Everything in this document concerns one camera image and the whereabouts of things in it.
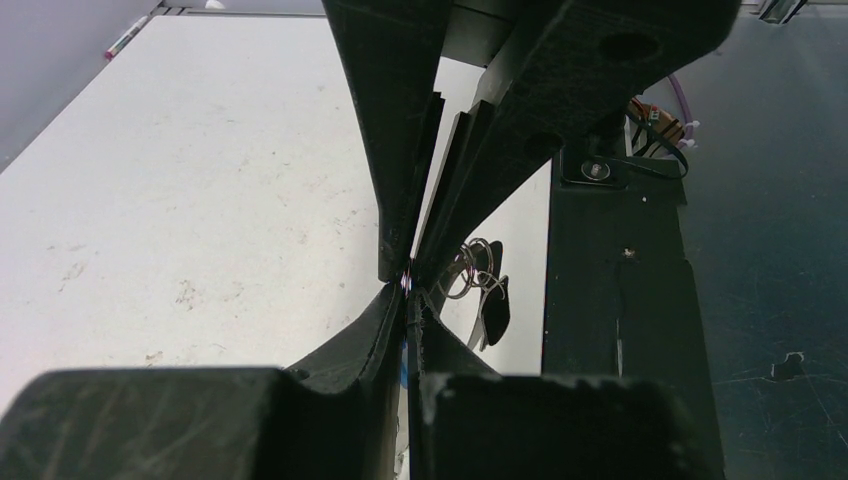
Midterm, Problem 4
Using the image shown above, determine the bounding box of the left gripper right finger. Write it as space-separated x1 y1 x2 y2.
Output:
408 291 718 479

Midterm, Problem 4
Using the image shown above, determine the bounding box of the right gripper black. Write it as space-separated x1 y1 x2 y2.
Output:
323 0 740 288

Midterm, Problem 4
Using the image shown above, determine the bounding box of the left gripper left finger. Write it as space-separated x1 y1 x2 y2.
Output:
1 284 406 479

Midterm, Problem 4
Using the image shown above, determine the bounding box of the metal key organizer plate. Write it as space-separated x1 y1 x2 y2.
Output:
436 237 511 352

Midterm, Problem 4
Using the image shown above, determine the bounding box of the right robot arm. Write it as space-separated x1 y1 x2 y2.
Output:
324 0 740 285

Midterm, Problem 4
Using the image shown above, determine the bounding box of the marker pen red cap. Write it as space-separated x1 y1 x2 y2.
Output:
103 15 151 61

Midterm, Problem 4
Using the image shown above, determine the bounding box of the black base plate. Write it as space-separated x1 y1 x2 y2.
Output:
541 144 725 479

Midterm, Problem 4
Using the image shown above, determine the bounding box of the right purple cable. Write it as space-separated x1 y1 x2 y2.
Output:
665 72 700 150

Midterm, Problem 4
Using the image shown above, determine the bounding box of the aluminium frame rail back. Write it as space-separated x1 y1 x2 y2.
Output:
155 0 325 18

